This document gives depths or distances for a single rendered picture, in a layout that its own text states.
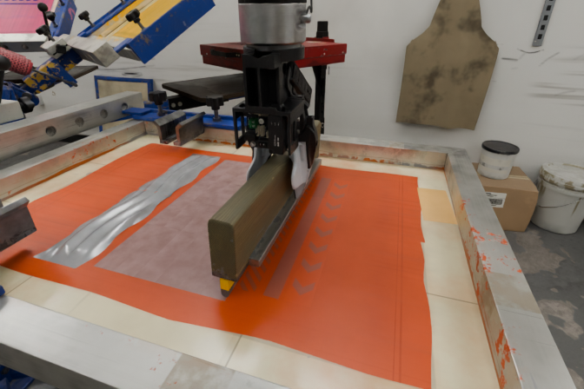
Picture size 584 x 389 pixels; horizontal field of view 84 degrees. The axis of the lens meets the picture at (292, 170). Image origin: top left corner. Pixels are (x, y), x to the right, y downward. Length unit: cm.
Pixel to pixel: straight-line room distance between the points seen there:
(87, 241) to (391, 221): 42
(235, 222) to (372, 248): 20
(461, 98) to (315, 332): 218
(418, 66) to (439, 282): 201
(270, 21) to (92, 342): 33
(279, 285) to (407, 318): 14
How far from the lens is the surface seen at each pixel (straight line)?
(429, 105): 241
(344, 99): 248
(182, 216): 53
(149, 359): 31
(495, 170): 237
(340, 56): 173
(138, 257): 47
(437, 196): 60
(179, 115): 81
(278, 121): 37
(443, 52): 237
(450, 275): 44
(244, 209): 34
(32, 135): 81
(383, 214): 52
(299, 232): 47
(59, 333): 36
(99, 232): 53
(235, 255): 34
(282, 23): 36
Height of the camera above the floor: 123
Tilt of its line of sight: 26 degrees down
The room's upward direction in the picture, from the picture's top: straight up
